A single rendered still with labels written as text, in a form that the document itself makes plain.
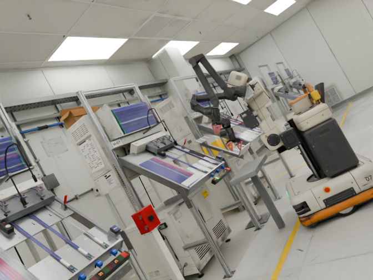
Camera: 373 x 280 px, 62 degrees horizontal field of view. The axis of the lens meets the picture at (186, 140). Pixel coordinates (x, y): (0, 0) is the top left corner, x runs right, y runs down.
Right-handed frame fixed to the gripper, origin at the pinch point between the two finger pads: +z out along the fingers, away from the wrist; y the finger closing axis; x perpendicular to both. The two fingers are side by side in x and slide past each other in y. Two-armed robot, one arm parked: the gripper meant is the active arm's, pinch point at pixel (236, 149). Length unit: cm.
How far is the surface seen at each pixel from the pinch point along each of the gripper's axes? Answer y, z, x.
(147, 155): 50, -23, -61
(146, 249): 55, 57, -93
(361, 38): -694, -330, -89
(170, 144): 22, -33, -62
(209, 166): 4.2, 1.8, -34.5
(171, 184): 53, 15, -29
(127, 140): 65, -39, -63
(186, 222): 31, 44, -54
